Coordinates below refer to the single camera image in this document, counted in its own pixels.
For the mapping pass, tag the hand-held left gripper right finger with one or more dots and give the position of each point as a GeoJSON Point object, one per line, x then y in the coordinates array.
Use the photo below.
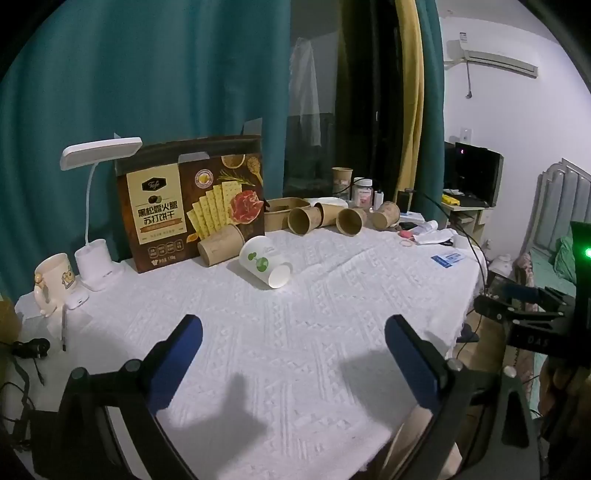
{"type": "Point", "coordinates": [411, 364]}

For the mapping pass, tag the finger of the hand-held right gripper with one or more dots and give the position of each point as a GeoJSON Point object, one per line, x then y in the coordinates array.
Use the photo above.
{"type": "Point", "coordinates": [503, 310]}
{"type": "Point", "coordinates": [512, 290]}

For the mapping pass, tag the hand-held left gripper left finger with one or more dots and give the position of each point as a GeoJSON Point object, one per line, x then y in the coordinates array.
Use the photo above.
{"type": "Point", "coordinates": [178, 355]}

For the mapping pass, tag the white cup with green print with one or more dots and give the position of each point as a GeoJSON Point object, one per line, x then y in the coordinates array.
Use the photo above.
{"type": "Point", "coordinates": [261, 265]}

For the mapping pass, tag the plain brown paper cup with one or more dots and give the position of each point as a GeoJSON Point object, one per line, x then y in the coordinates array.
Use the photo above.
{"type": "Point", "coordinates": [304, 220]}
{"type": "Point", "coordinates": [331, 213]}
{"type": "Point", "coordinates": [351, 220]}
{"type": "Point", "coordinates": [220, 246]}

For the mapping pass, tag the brown paper cup with print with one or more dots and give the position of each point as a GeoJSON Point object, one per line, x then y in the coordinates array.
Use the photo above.
{"type": "Point", "coordinates": [385, 214]}

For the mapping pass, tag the brown paper cup with label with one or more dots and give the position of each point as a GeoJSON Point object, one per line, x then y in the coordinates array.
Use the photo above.
{"type": "Point", "coordinates": [342, 181]}

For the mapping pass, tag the person's right hand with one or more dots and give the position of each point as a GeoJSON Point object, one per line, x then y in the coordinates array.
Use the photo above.
{"type": "Point", "coordinates": [561, 383]}

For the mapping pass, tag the white kettle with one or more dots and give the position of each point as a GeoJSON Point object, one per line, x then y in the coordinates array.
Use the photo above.
{"type": "Point", "coordinates": [500, 266]}

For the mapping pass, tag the green pillow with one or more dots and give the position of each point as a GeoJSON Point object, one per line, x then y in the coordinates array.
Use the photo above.
{"type": "Point", "coordinates": [565, 258]}

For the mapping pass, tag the blue and white card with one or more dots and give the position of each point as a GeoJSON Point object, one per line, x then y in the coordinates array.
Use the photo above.
{"type": "Point", "coordinates": [448, 259]}

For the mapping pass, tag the white side desk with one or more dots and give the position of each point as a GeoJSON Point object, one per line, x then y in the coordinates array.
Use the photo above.
{"type": "Point", "coordinates": [468, 217]}

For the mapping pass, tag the white crumpled tissue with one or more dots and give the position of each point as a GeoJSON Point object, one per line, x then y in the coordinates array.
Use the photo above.
{"type": "Point", "coordinates": [431, 235]}

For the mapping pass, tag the grey radiator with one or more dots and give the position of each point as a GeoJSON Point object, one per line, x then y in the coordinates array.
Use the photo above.
{"type": "Point", "coordinates": [563, 198]}

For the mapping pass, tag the yellow packet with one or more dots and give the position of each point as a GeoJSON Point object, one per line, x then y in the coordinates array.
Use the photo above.
{"type": "Point", "coordinates": [450, 199]}

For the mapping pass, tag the small white charger box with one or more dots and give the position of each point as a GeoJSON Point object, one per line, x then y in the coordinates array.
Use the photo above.
{"type": "Point", "coordinates": [76, 299]}

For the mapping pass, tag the white tablecloth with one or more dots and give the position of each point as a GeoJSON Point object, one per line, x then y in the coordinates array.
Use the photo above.
{"type": "Point", "coordinates": [295, 350]}

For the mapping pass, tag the pen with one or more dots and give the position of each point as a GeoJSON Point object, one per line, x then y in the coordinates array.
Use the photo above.
{"type": "Point", "coordinates": [63, 327]}

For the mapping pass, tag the black monitor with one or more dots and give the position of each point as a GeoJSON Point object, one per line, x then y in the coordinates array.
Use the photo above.
{"type": "Point", "coordinates": [475, 173]}

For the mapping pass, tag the white desk lamp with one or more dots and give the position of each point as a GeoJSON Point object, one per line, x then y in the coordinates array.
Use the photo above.
{"type": "Point", "coordinates": [94, 258]}

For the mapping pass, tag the black plug adapter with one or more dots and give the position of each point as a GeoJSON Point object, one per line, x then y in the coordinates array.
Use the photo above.
{"type": "Point", "coordinates": [31, 347]}

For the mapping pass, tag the cream cartoon mug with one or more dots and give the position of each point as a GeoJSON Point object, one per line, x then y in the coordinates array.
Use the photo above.
{"type": "Point", "coordinates": [53, 277]}

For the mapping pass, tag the brown cracker box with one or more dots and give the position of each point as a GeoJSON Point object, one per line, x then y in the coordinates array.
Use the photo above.
{"type": "Point", "coordinates": [194, 203]}

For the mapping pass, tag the small white bottle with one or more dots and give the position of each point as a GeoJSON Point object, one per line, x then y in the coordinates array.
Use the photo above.
{"type": "Point", "coordinates": [379, 199]}

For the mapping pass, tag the brown paper bowl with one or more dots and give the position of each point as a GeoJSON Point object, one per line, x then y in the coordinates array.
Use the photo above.
{"type": "Point", "coordinates": [281, 212]}

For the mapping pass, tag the pink jar with white lid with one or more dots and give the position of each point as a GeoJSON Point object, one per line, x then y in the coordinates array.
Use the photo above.
{"type": "Point", "coordinates": [363, 193]}

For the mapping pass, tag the white plastic lid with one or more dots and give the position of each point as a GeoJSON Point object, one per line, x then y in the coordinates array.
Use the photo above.
{"type": "Point", "coordinates": [328, 201]}

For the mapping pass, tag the narrow teal curtain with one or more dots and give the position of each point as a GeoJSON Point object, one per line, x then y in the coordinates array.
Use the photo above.
{"type": "Point", "coordinates": [433, 101]}

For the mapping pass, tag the yellow curtain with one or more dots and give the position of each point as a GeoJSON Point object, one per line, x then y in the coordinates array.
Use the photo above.
{"type": "Point", "coordinates": [412, 92]}

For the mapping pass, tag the white air conditioner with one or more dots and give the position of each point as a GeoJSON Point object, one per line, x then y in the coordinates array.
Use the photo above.
{"type": "Point", "coordinates": [494, 57]}

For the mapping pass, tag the wide teal curtain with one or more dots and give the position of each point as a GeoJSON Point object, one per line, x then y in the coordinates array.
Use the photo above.
{"type": "Point", "coordinates": [138, 78]}

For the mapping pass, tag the white hanging garment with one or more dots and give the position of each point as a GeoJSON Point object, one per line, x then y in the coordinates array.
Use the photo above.
{"type": "Point", "coordinates": [305, 92]}

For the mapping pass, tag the white wall socket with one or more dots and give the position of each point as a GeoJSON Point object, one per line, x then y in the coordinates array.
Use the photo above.
{"type": "Point", "coordinates": [466, 135]}

